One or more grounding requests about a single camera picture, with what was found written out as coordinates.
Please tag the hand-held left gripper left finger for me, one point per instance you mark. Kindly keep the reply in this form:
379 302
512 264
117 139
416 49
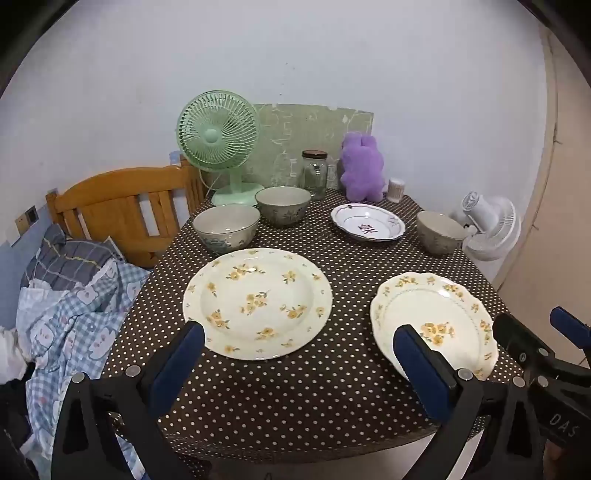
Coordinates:
178 364

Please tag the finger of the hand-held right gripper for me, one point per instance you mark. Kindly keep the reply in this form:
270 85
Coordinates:
512 334
570 325

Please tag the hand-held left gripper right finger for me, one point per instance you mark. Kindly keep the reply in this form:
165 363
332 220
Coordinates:
425 369

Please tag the scalloped yellow floral plate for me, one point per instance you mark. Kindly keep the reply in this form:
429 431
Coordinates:
438 304

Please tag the round yellow floral plate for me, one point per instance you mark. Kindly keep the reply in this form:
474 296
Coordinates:
258 300

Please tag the grey bowl with blue pattern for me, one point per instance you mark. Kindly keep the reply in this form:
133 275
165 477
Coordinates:
226 224

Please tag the small white red-print plate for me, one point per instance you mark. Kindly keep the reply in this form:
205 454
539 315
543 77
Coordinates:
369 221

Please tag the white fan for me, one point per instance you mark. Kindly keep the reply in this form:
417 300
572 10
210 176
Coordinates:
494 226

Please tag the blue checked bear-print blanket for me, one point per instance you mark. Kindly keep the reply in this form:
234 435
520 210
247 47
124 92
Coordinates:
69 332

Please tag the beige grey bowl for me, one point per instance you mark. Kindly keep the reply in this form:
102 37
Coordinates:
441 230

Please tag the brown polka dot tablecloth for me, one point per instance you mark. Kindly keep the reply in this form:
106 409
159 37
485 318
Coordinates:
341 267

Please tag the beige door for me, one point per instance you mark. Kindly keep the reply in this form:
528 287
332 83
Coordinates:
568 184

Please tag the grey plaid pillow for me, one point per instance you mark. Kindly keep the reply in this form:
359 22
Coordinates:
69 254

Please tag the white cloth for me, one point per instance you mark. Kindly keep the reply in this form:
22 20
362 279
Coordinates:
11 355

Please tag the dark cloth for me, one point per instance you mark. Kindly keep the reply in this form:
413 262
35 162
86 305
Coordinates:
14 415

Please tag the wooden headboard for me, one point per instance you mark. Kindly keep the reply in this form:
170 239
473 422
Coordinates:
111 198

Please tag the cotton swab container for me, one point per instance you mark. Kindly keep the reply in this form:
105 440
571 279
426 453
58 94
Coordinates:
396 189

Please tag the grey-green bowl with leaf pattern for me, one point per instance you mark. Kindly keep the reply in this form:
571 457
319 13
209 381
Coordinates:
282 201

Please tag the purple plush toy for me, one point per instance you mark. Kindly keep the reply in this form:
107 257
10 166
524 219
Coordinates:
362 170

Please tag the glass jar with dark lid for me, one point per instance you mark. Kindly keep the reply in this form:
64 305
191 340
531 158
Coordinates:
315 177

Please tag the green table fan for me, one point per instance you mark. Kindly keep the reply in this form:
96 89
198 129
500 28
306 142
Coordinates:
212 136

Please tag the gold wall switch plate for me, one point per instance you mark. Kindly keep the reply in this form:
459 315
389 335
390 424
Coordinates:
27 220

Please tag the green cartoon wall poster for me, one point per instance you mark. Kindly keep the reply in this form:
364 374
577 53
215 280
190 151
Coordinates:
314 129

